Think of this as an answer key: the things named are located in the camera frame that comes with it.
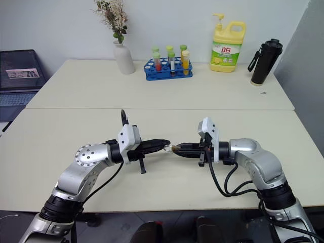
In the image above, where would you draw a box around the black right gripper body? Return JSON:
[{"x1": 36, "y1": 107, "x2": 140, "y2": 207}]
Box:
[{"x1": 198, "y1": 131, "x2": 214, "y2": 168}]

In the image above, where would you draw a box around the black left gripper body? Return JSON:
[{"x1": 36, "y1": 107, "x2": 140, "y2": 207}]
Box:
[{"x1": 120, "y1": 109, "x2": 149, "y2": 176}]

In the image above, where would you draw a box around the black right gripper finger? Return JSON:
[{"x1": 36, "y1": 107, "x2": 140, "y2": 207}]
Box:
[
  {"x1": 174, "y1": 148, "x2": 201, "y2": 158},
  {"x1": 176, "y1": 142, "x2": 201, "y2": 150}
]

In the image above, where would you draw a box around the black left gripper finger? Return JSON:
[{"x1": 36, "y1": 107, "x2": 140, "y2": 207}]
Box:
[
  {"x1": 141, "y1": 146, "x2": 166, "y2": 156},
  {"x1": 140, "y1": 138, "x2": 171, "y2": 149}
]

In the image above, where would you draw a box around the blue test tube rack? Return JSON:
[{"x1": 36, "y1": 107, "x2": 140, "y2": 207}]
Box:
[{"x1": 144, "y1": 57, "x2": 193, "y2": 82}]

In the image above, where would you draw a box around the green-capped tube red liquid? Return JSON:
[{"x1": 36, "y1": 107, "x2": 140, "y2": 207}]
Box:
[{"x1": 152, "y1": 52, "x2": 163, "y2": 72}]

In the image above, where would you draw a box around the black table leg base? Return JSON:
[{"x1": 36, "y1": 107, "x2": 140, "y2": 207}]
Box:
[{"x1": 85, "y1": 213, "x2": 102, "y2": 227}]

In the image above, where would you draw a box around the dark rounded shape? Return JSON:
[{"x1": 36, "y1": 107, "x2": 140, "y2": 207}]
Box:
[
  {"x1": 130, "y1": 220, "x2": 164, "y2": 243},
  {"x1": 193, "y1": 216, "x2": 223, "y2": 243}
]

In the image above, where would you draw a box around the green-capped tube dark liquid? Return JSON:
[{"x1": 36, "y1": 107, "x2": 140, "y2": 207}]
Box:
[{"x1": 168, "y1": 51, "x2": 177, "y2": 77}]

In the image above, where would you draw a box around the yellow-capped tube orange liquid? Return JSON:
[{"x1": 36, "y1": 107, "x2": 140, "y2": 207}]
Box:
[{"x1": 181, "y1": 50, "x2": 190, "y2": 76}]

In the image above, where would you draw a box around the white ceramic vase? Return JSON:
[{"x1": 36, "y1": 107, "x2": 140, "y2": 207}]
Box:
[{"x1": 113, "y1": 40, "x2": 136, "y2": 75}]

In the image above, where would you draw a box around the yellow detergent pump bottle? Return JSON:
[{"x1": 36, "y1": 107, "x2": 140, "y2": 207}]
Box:
[{"x1": 209, "y1": 13, "x2": 247, "y2": 73}]

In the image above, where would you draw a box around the grey partition panel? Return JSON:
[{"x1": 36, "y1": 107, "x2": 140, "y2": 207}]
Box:
[{"x1": 273, "y1": 0, "x2": 324, "y2": 211}]

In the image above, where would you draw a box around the dried flower bunch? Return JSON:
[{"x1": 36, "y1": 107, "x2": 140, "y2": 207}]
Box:
[{"x1": 91, "y1": 0, "x2": 129, "y2": 44}]

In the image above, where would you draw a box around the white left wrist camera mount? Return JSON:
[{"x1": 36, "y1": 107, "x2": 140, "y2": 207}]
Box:
[{"x1": 116, "y1": 124, "x2": 142, "y2": 165}]

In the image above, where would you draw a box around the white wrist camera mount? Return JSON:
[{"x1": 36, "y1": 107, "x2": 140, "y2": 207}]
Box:
[
  {"x1": 196, "y1": 117, "x2": 220, "y2": 163},
  {"x1": 116, "y1": 124, "x2": 142, "y2": 165}
]

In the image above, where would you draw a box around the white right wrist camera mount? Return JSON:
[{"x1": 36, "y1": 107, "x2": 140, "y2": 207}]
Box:
[{"x1": 196, "y1": 117, "x2": 220, "y2": 163}]

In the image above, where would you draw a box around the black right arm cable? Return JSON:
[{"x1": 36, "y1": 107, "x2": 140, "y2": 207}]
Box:
[{"x1": 206, "y1": 148, "x2": 260, "y2": 198}]

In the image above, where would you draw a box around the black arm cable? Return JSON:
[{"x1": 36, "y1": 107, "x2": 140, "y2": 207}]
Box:
[
  {"x1": 70, "y1": 161, "x2": 125, "y2": 243},
  {"x1": 206, "y1": 148, "x2": 260, "y2": 198}
]

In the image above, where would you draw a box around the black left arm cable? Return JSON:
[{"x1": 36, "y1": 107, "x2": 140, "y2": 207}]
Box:
[{"x1": 70, "y1": 161, "x2": 125, "y2": 243}]

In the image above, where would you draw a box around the black tumbler with strap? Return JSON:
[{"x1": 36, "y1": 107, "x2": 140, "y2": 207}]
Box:
[{"x1": 247, "y1": 38, "x2": 284, "y2": 87}]

